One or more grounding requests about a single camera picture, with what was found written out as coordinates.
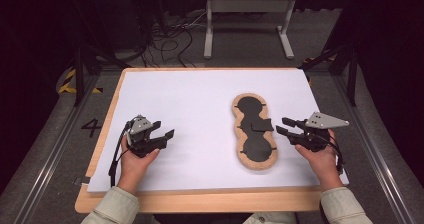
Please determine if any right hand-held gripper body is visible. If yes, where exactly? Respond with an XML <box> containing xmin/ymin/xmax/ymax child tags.
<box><xmin>299</xmin><ymin>111</ymin><xmax>350</xmax><ymax>152</ymax></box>

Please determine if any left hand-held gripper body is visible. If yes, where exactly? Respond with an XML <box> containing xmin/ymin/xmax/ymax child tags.
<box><xmin>125</xmin><ymin>114</ymin><xmax>158</xmax><ymax>158</ymax></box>

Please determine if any beige plush pad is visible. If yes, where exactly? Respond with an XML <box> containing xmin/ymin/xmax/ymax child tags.
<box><xmin>231</xmin><ymin>92</ymin><xmax>279</xmax><ymax>171</ymax></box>

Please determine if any person's left hand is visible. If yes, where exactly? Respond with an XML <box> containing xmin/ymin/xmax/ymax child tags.
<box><xmin>117</xmin><ymin>140</ymin><xmax>161</xmax><ymax>196</ymax></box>

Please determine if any person's right hand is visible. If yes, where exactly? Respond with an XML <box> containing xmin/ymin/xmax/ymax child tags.
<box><xmin>294</xmin><ymin>129</ymin><xmax>344</xmax><ymax>192</ymax></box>

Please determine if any black tripod stand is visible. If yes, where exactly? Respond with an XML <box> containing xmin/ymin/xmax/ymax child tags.
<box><xmin>73</xmin><ymin>0</ymin><xmax>133</xmax><ymax>107</ymax></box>
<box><xmin>299</xmin><ymin>0</ymin><xmax>360</xmax><ymax>108</ymax></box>

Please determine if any wooden board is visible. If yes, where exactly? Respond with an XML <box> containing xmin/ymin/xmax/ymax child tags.
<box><xmin>74</xmin><ymin>67</ymin><xmax>350</xmax><ymax>214</ymax></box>

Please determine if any yellow black hazard tape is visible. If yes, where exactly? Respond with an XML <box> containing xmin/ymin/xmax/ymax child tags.
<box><xmin>58</xmin><ymin>68</ymin><xmax>104</xmax><ymax>95</ymax></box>

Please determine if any person's pale jacket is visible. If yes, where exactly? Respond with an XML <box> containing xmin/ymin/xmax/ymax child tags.
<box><xmin>243</xmin><ymin>212</ymin><xmax>298</xmax><ymax>224</ymax></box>

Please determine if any grey metal stand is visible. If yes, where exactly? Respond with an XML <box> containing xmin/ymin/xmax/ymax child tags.
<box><xmin>203</xmin><ymin>0</ymin><xmax>298</xmax><ymax>60</ymax></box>

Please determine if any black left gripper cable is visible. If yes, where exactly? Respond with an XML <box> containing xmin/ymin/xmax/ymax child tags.
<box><xmin>108</xmin><ymin>120</ymin><xmax>134</xmax><ymax>187</ymax></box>

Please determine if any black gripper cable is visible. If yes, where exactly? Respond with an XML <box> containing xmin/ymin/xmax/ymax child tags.
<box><xmin>328</xmin><ymin>133</ymin><xmax>346</xmax><ymax>176</ymax></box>
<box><xmin>108</xmin><ymin>120</ymin><xmax>134</xmax><ymax>187</ymax></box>

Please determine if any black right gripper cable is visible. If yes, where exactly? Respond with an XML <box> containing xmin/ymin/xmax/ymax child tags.
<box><xmin>328</xmin><ymin>133</ymin><xmax>346</xmax><ymax>176</ymax></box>

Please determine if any grey metal floor rail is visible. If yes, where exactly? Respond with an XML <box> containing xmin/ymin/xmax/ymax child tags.
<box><xmin>331</xmin><ymin>73</ymin><xmax>418</xmax><ymax>224</ymax></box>
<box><xmin>13</xmin><ymin>73</ymin><xmax>101</xmax><ymax>224</ymax></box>

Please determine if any tangle of black floor cables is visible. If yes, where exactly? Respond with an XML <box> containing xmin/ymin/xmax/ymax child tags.
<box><xmin>141</xmin><ymin>12</ymin><xmax>208</xmax><ymax>68</ymax></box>

